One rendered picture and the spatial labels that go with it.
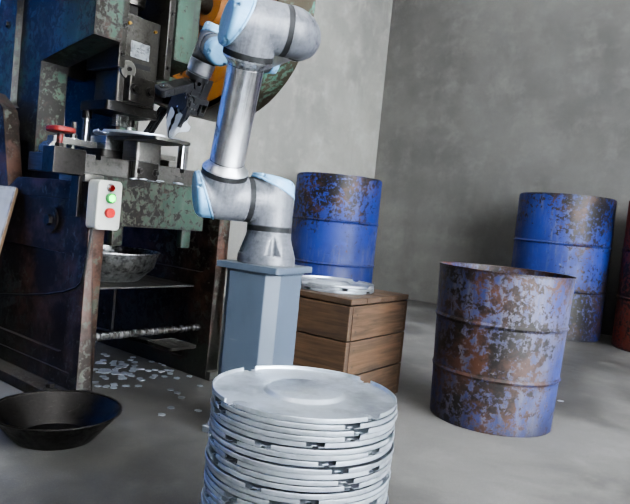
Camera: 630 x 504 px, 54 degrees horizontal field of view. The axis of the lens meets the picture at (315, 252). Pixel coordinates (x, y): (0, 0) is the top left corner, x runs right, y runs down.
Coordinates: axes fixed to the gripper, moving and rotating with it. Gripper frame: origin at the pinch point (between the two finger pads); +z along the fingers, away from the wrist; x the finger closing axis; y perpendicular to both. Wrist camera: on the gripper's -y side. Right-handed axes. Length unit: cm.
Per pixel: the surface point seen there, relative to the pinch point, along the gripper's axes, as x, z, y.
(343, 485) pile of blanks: -123, 7, -54
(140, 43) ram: 29.6, -18.7, 1.1
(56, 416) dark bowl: -43, 66, -38
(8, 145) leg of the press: 43, 28, -23
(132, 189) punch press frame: -4.0, 18.1, -8.7
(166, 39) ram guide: 27.9, -22.9, 8.7
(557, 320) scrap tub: -113, -4, 63
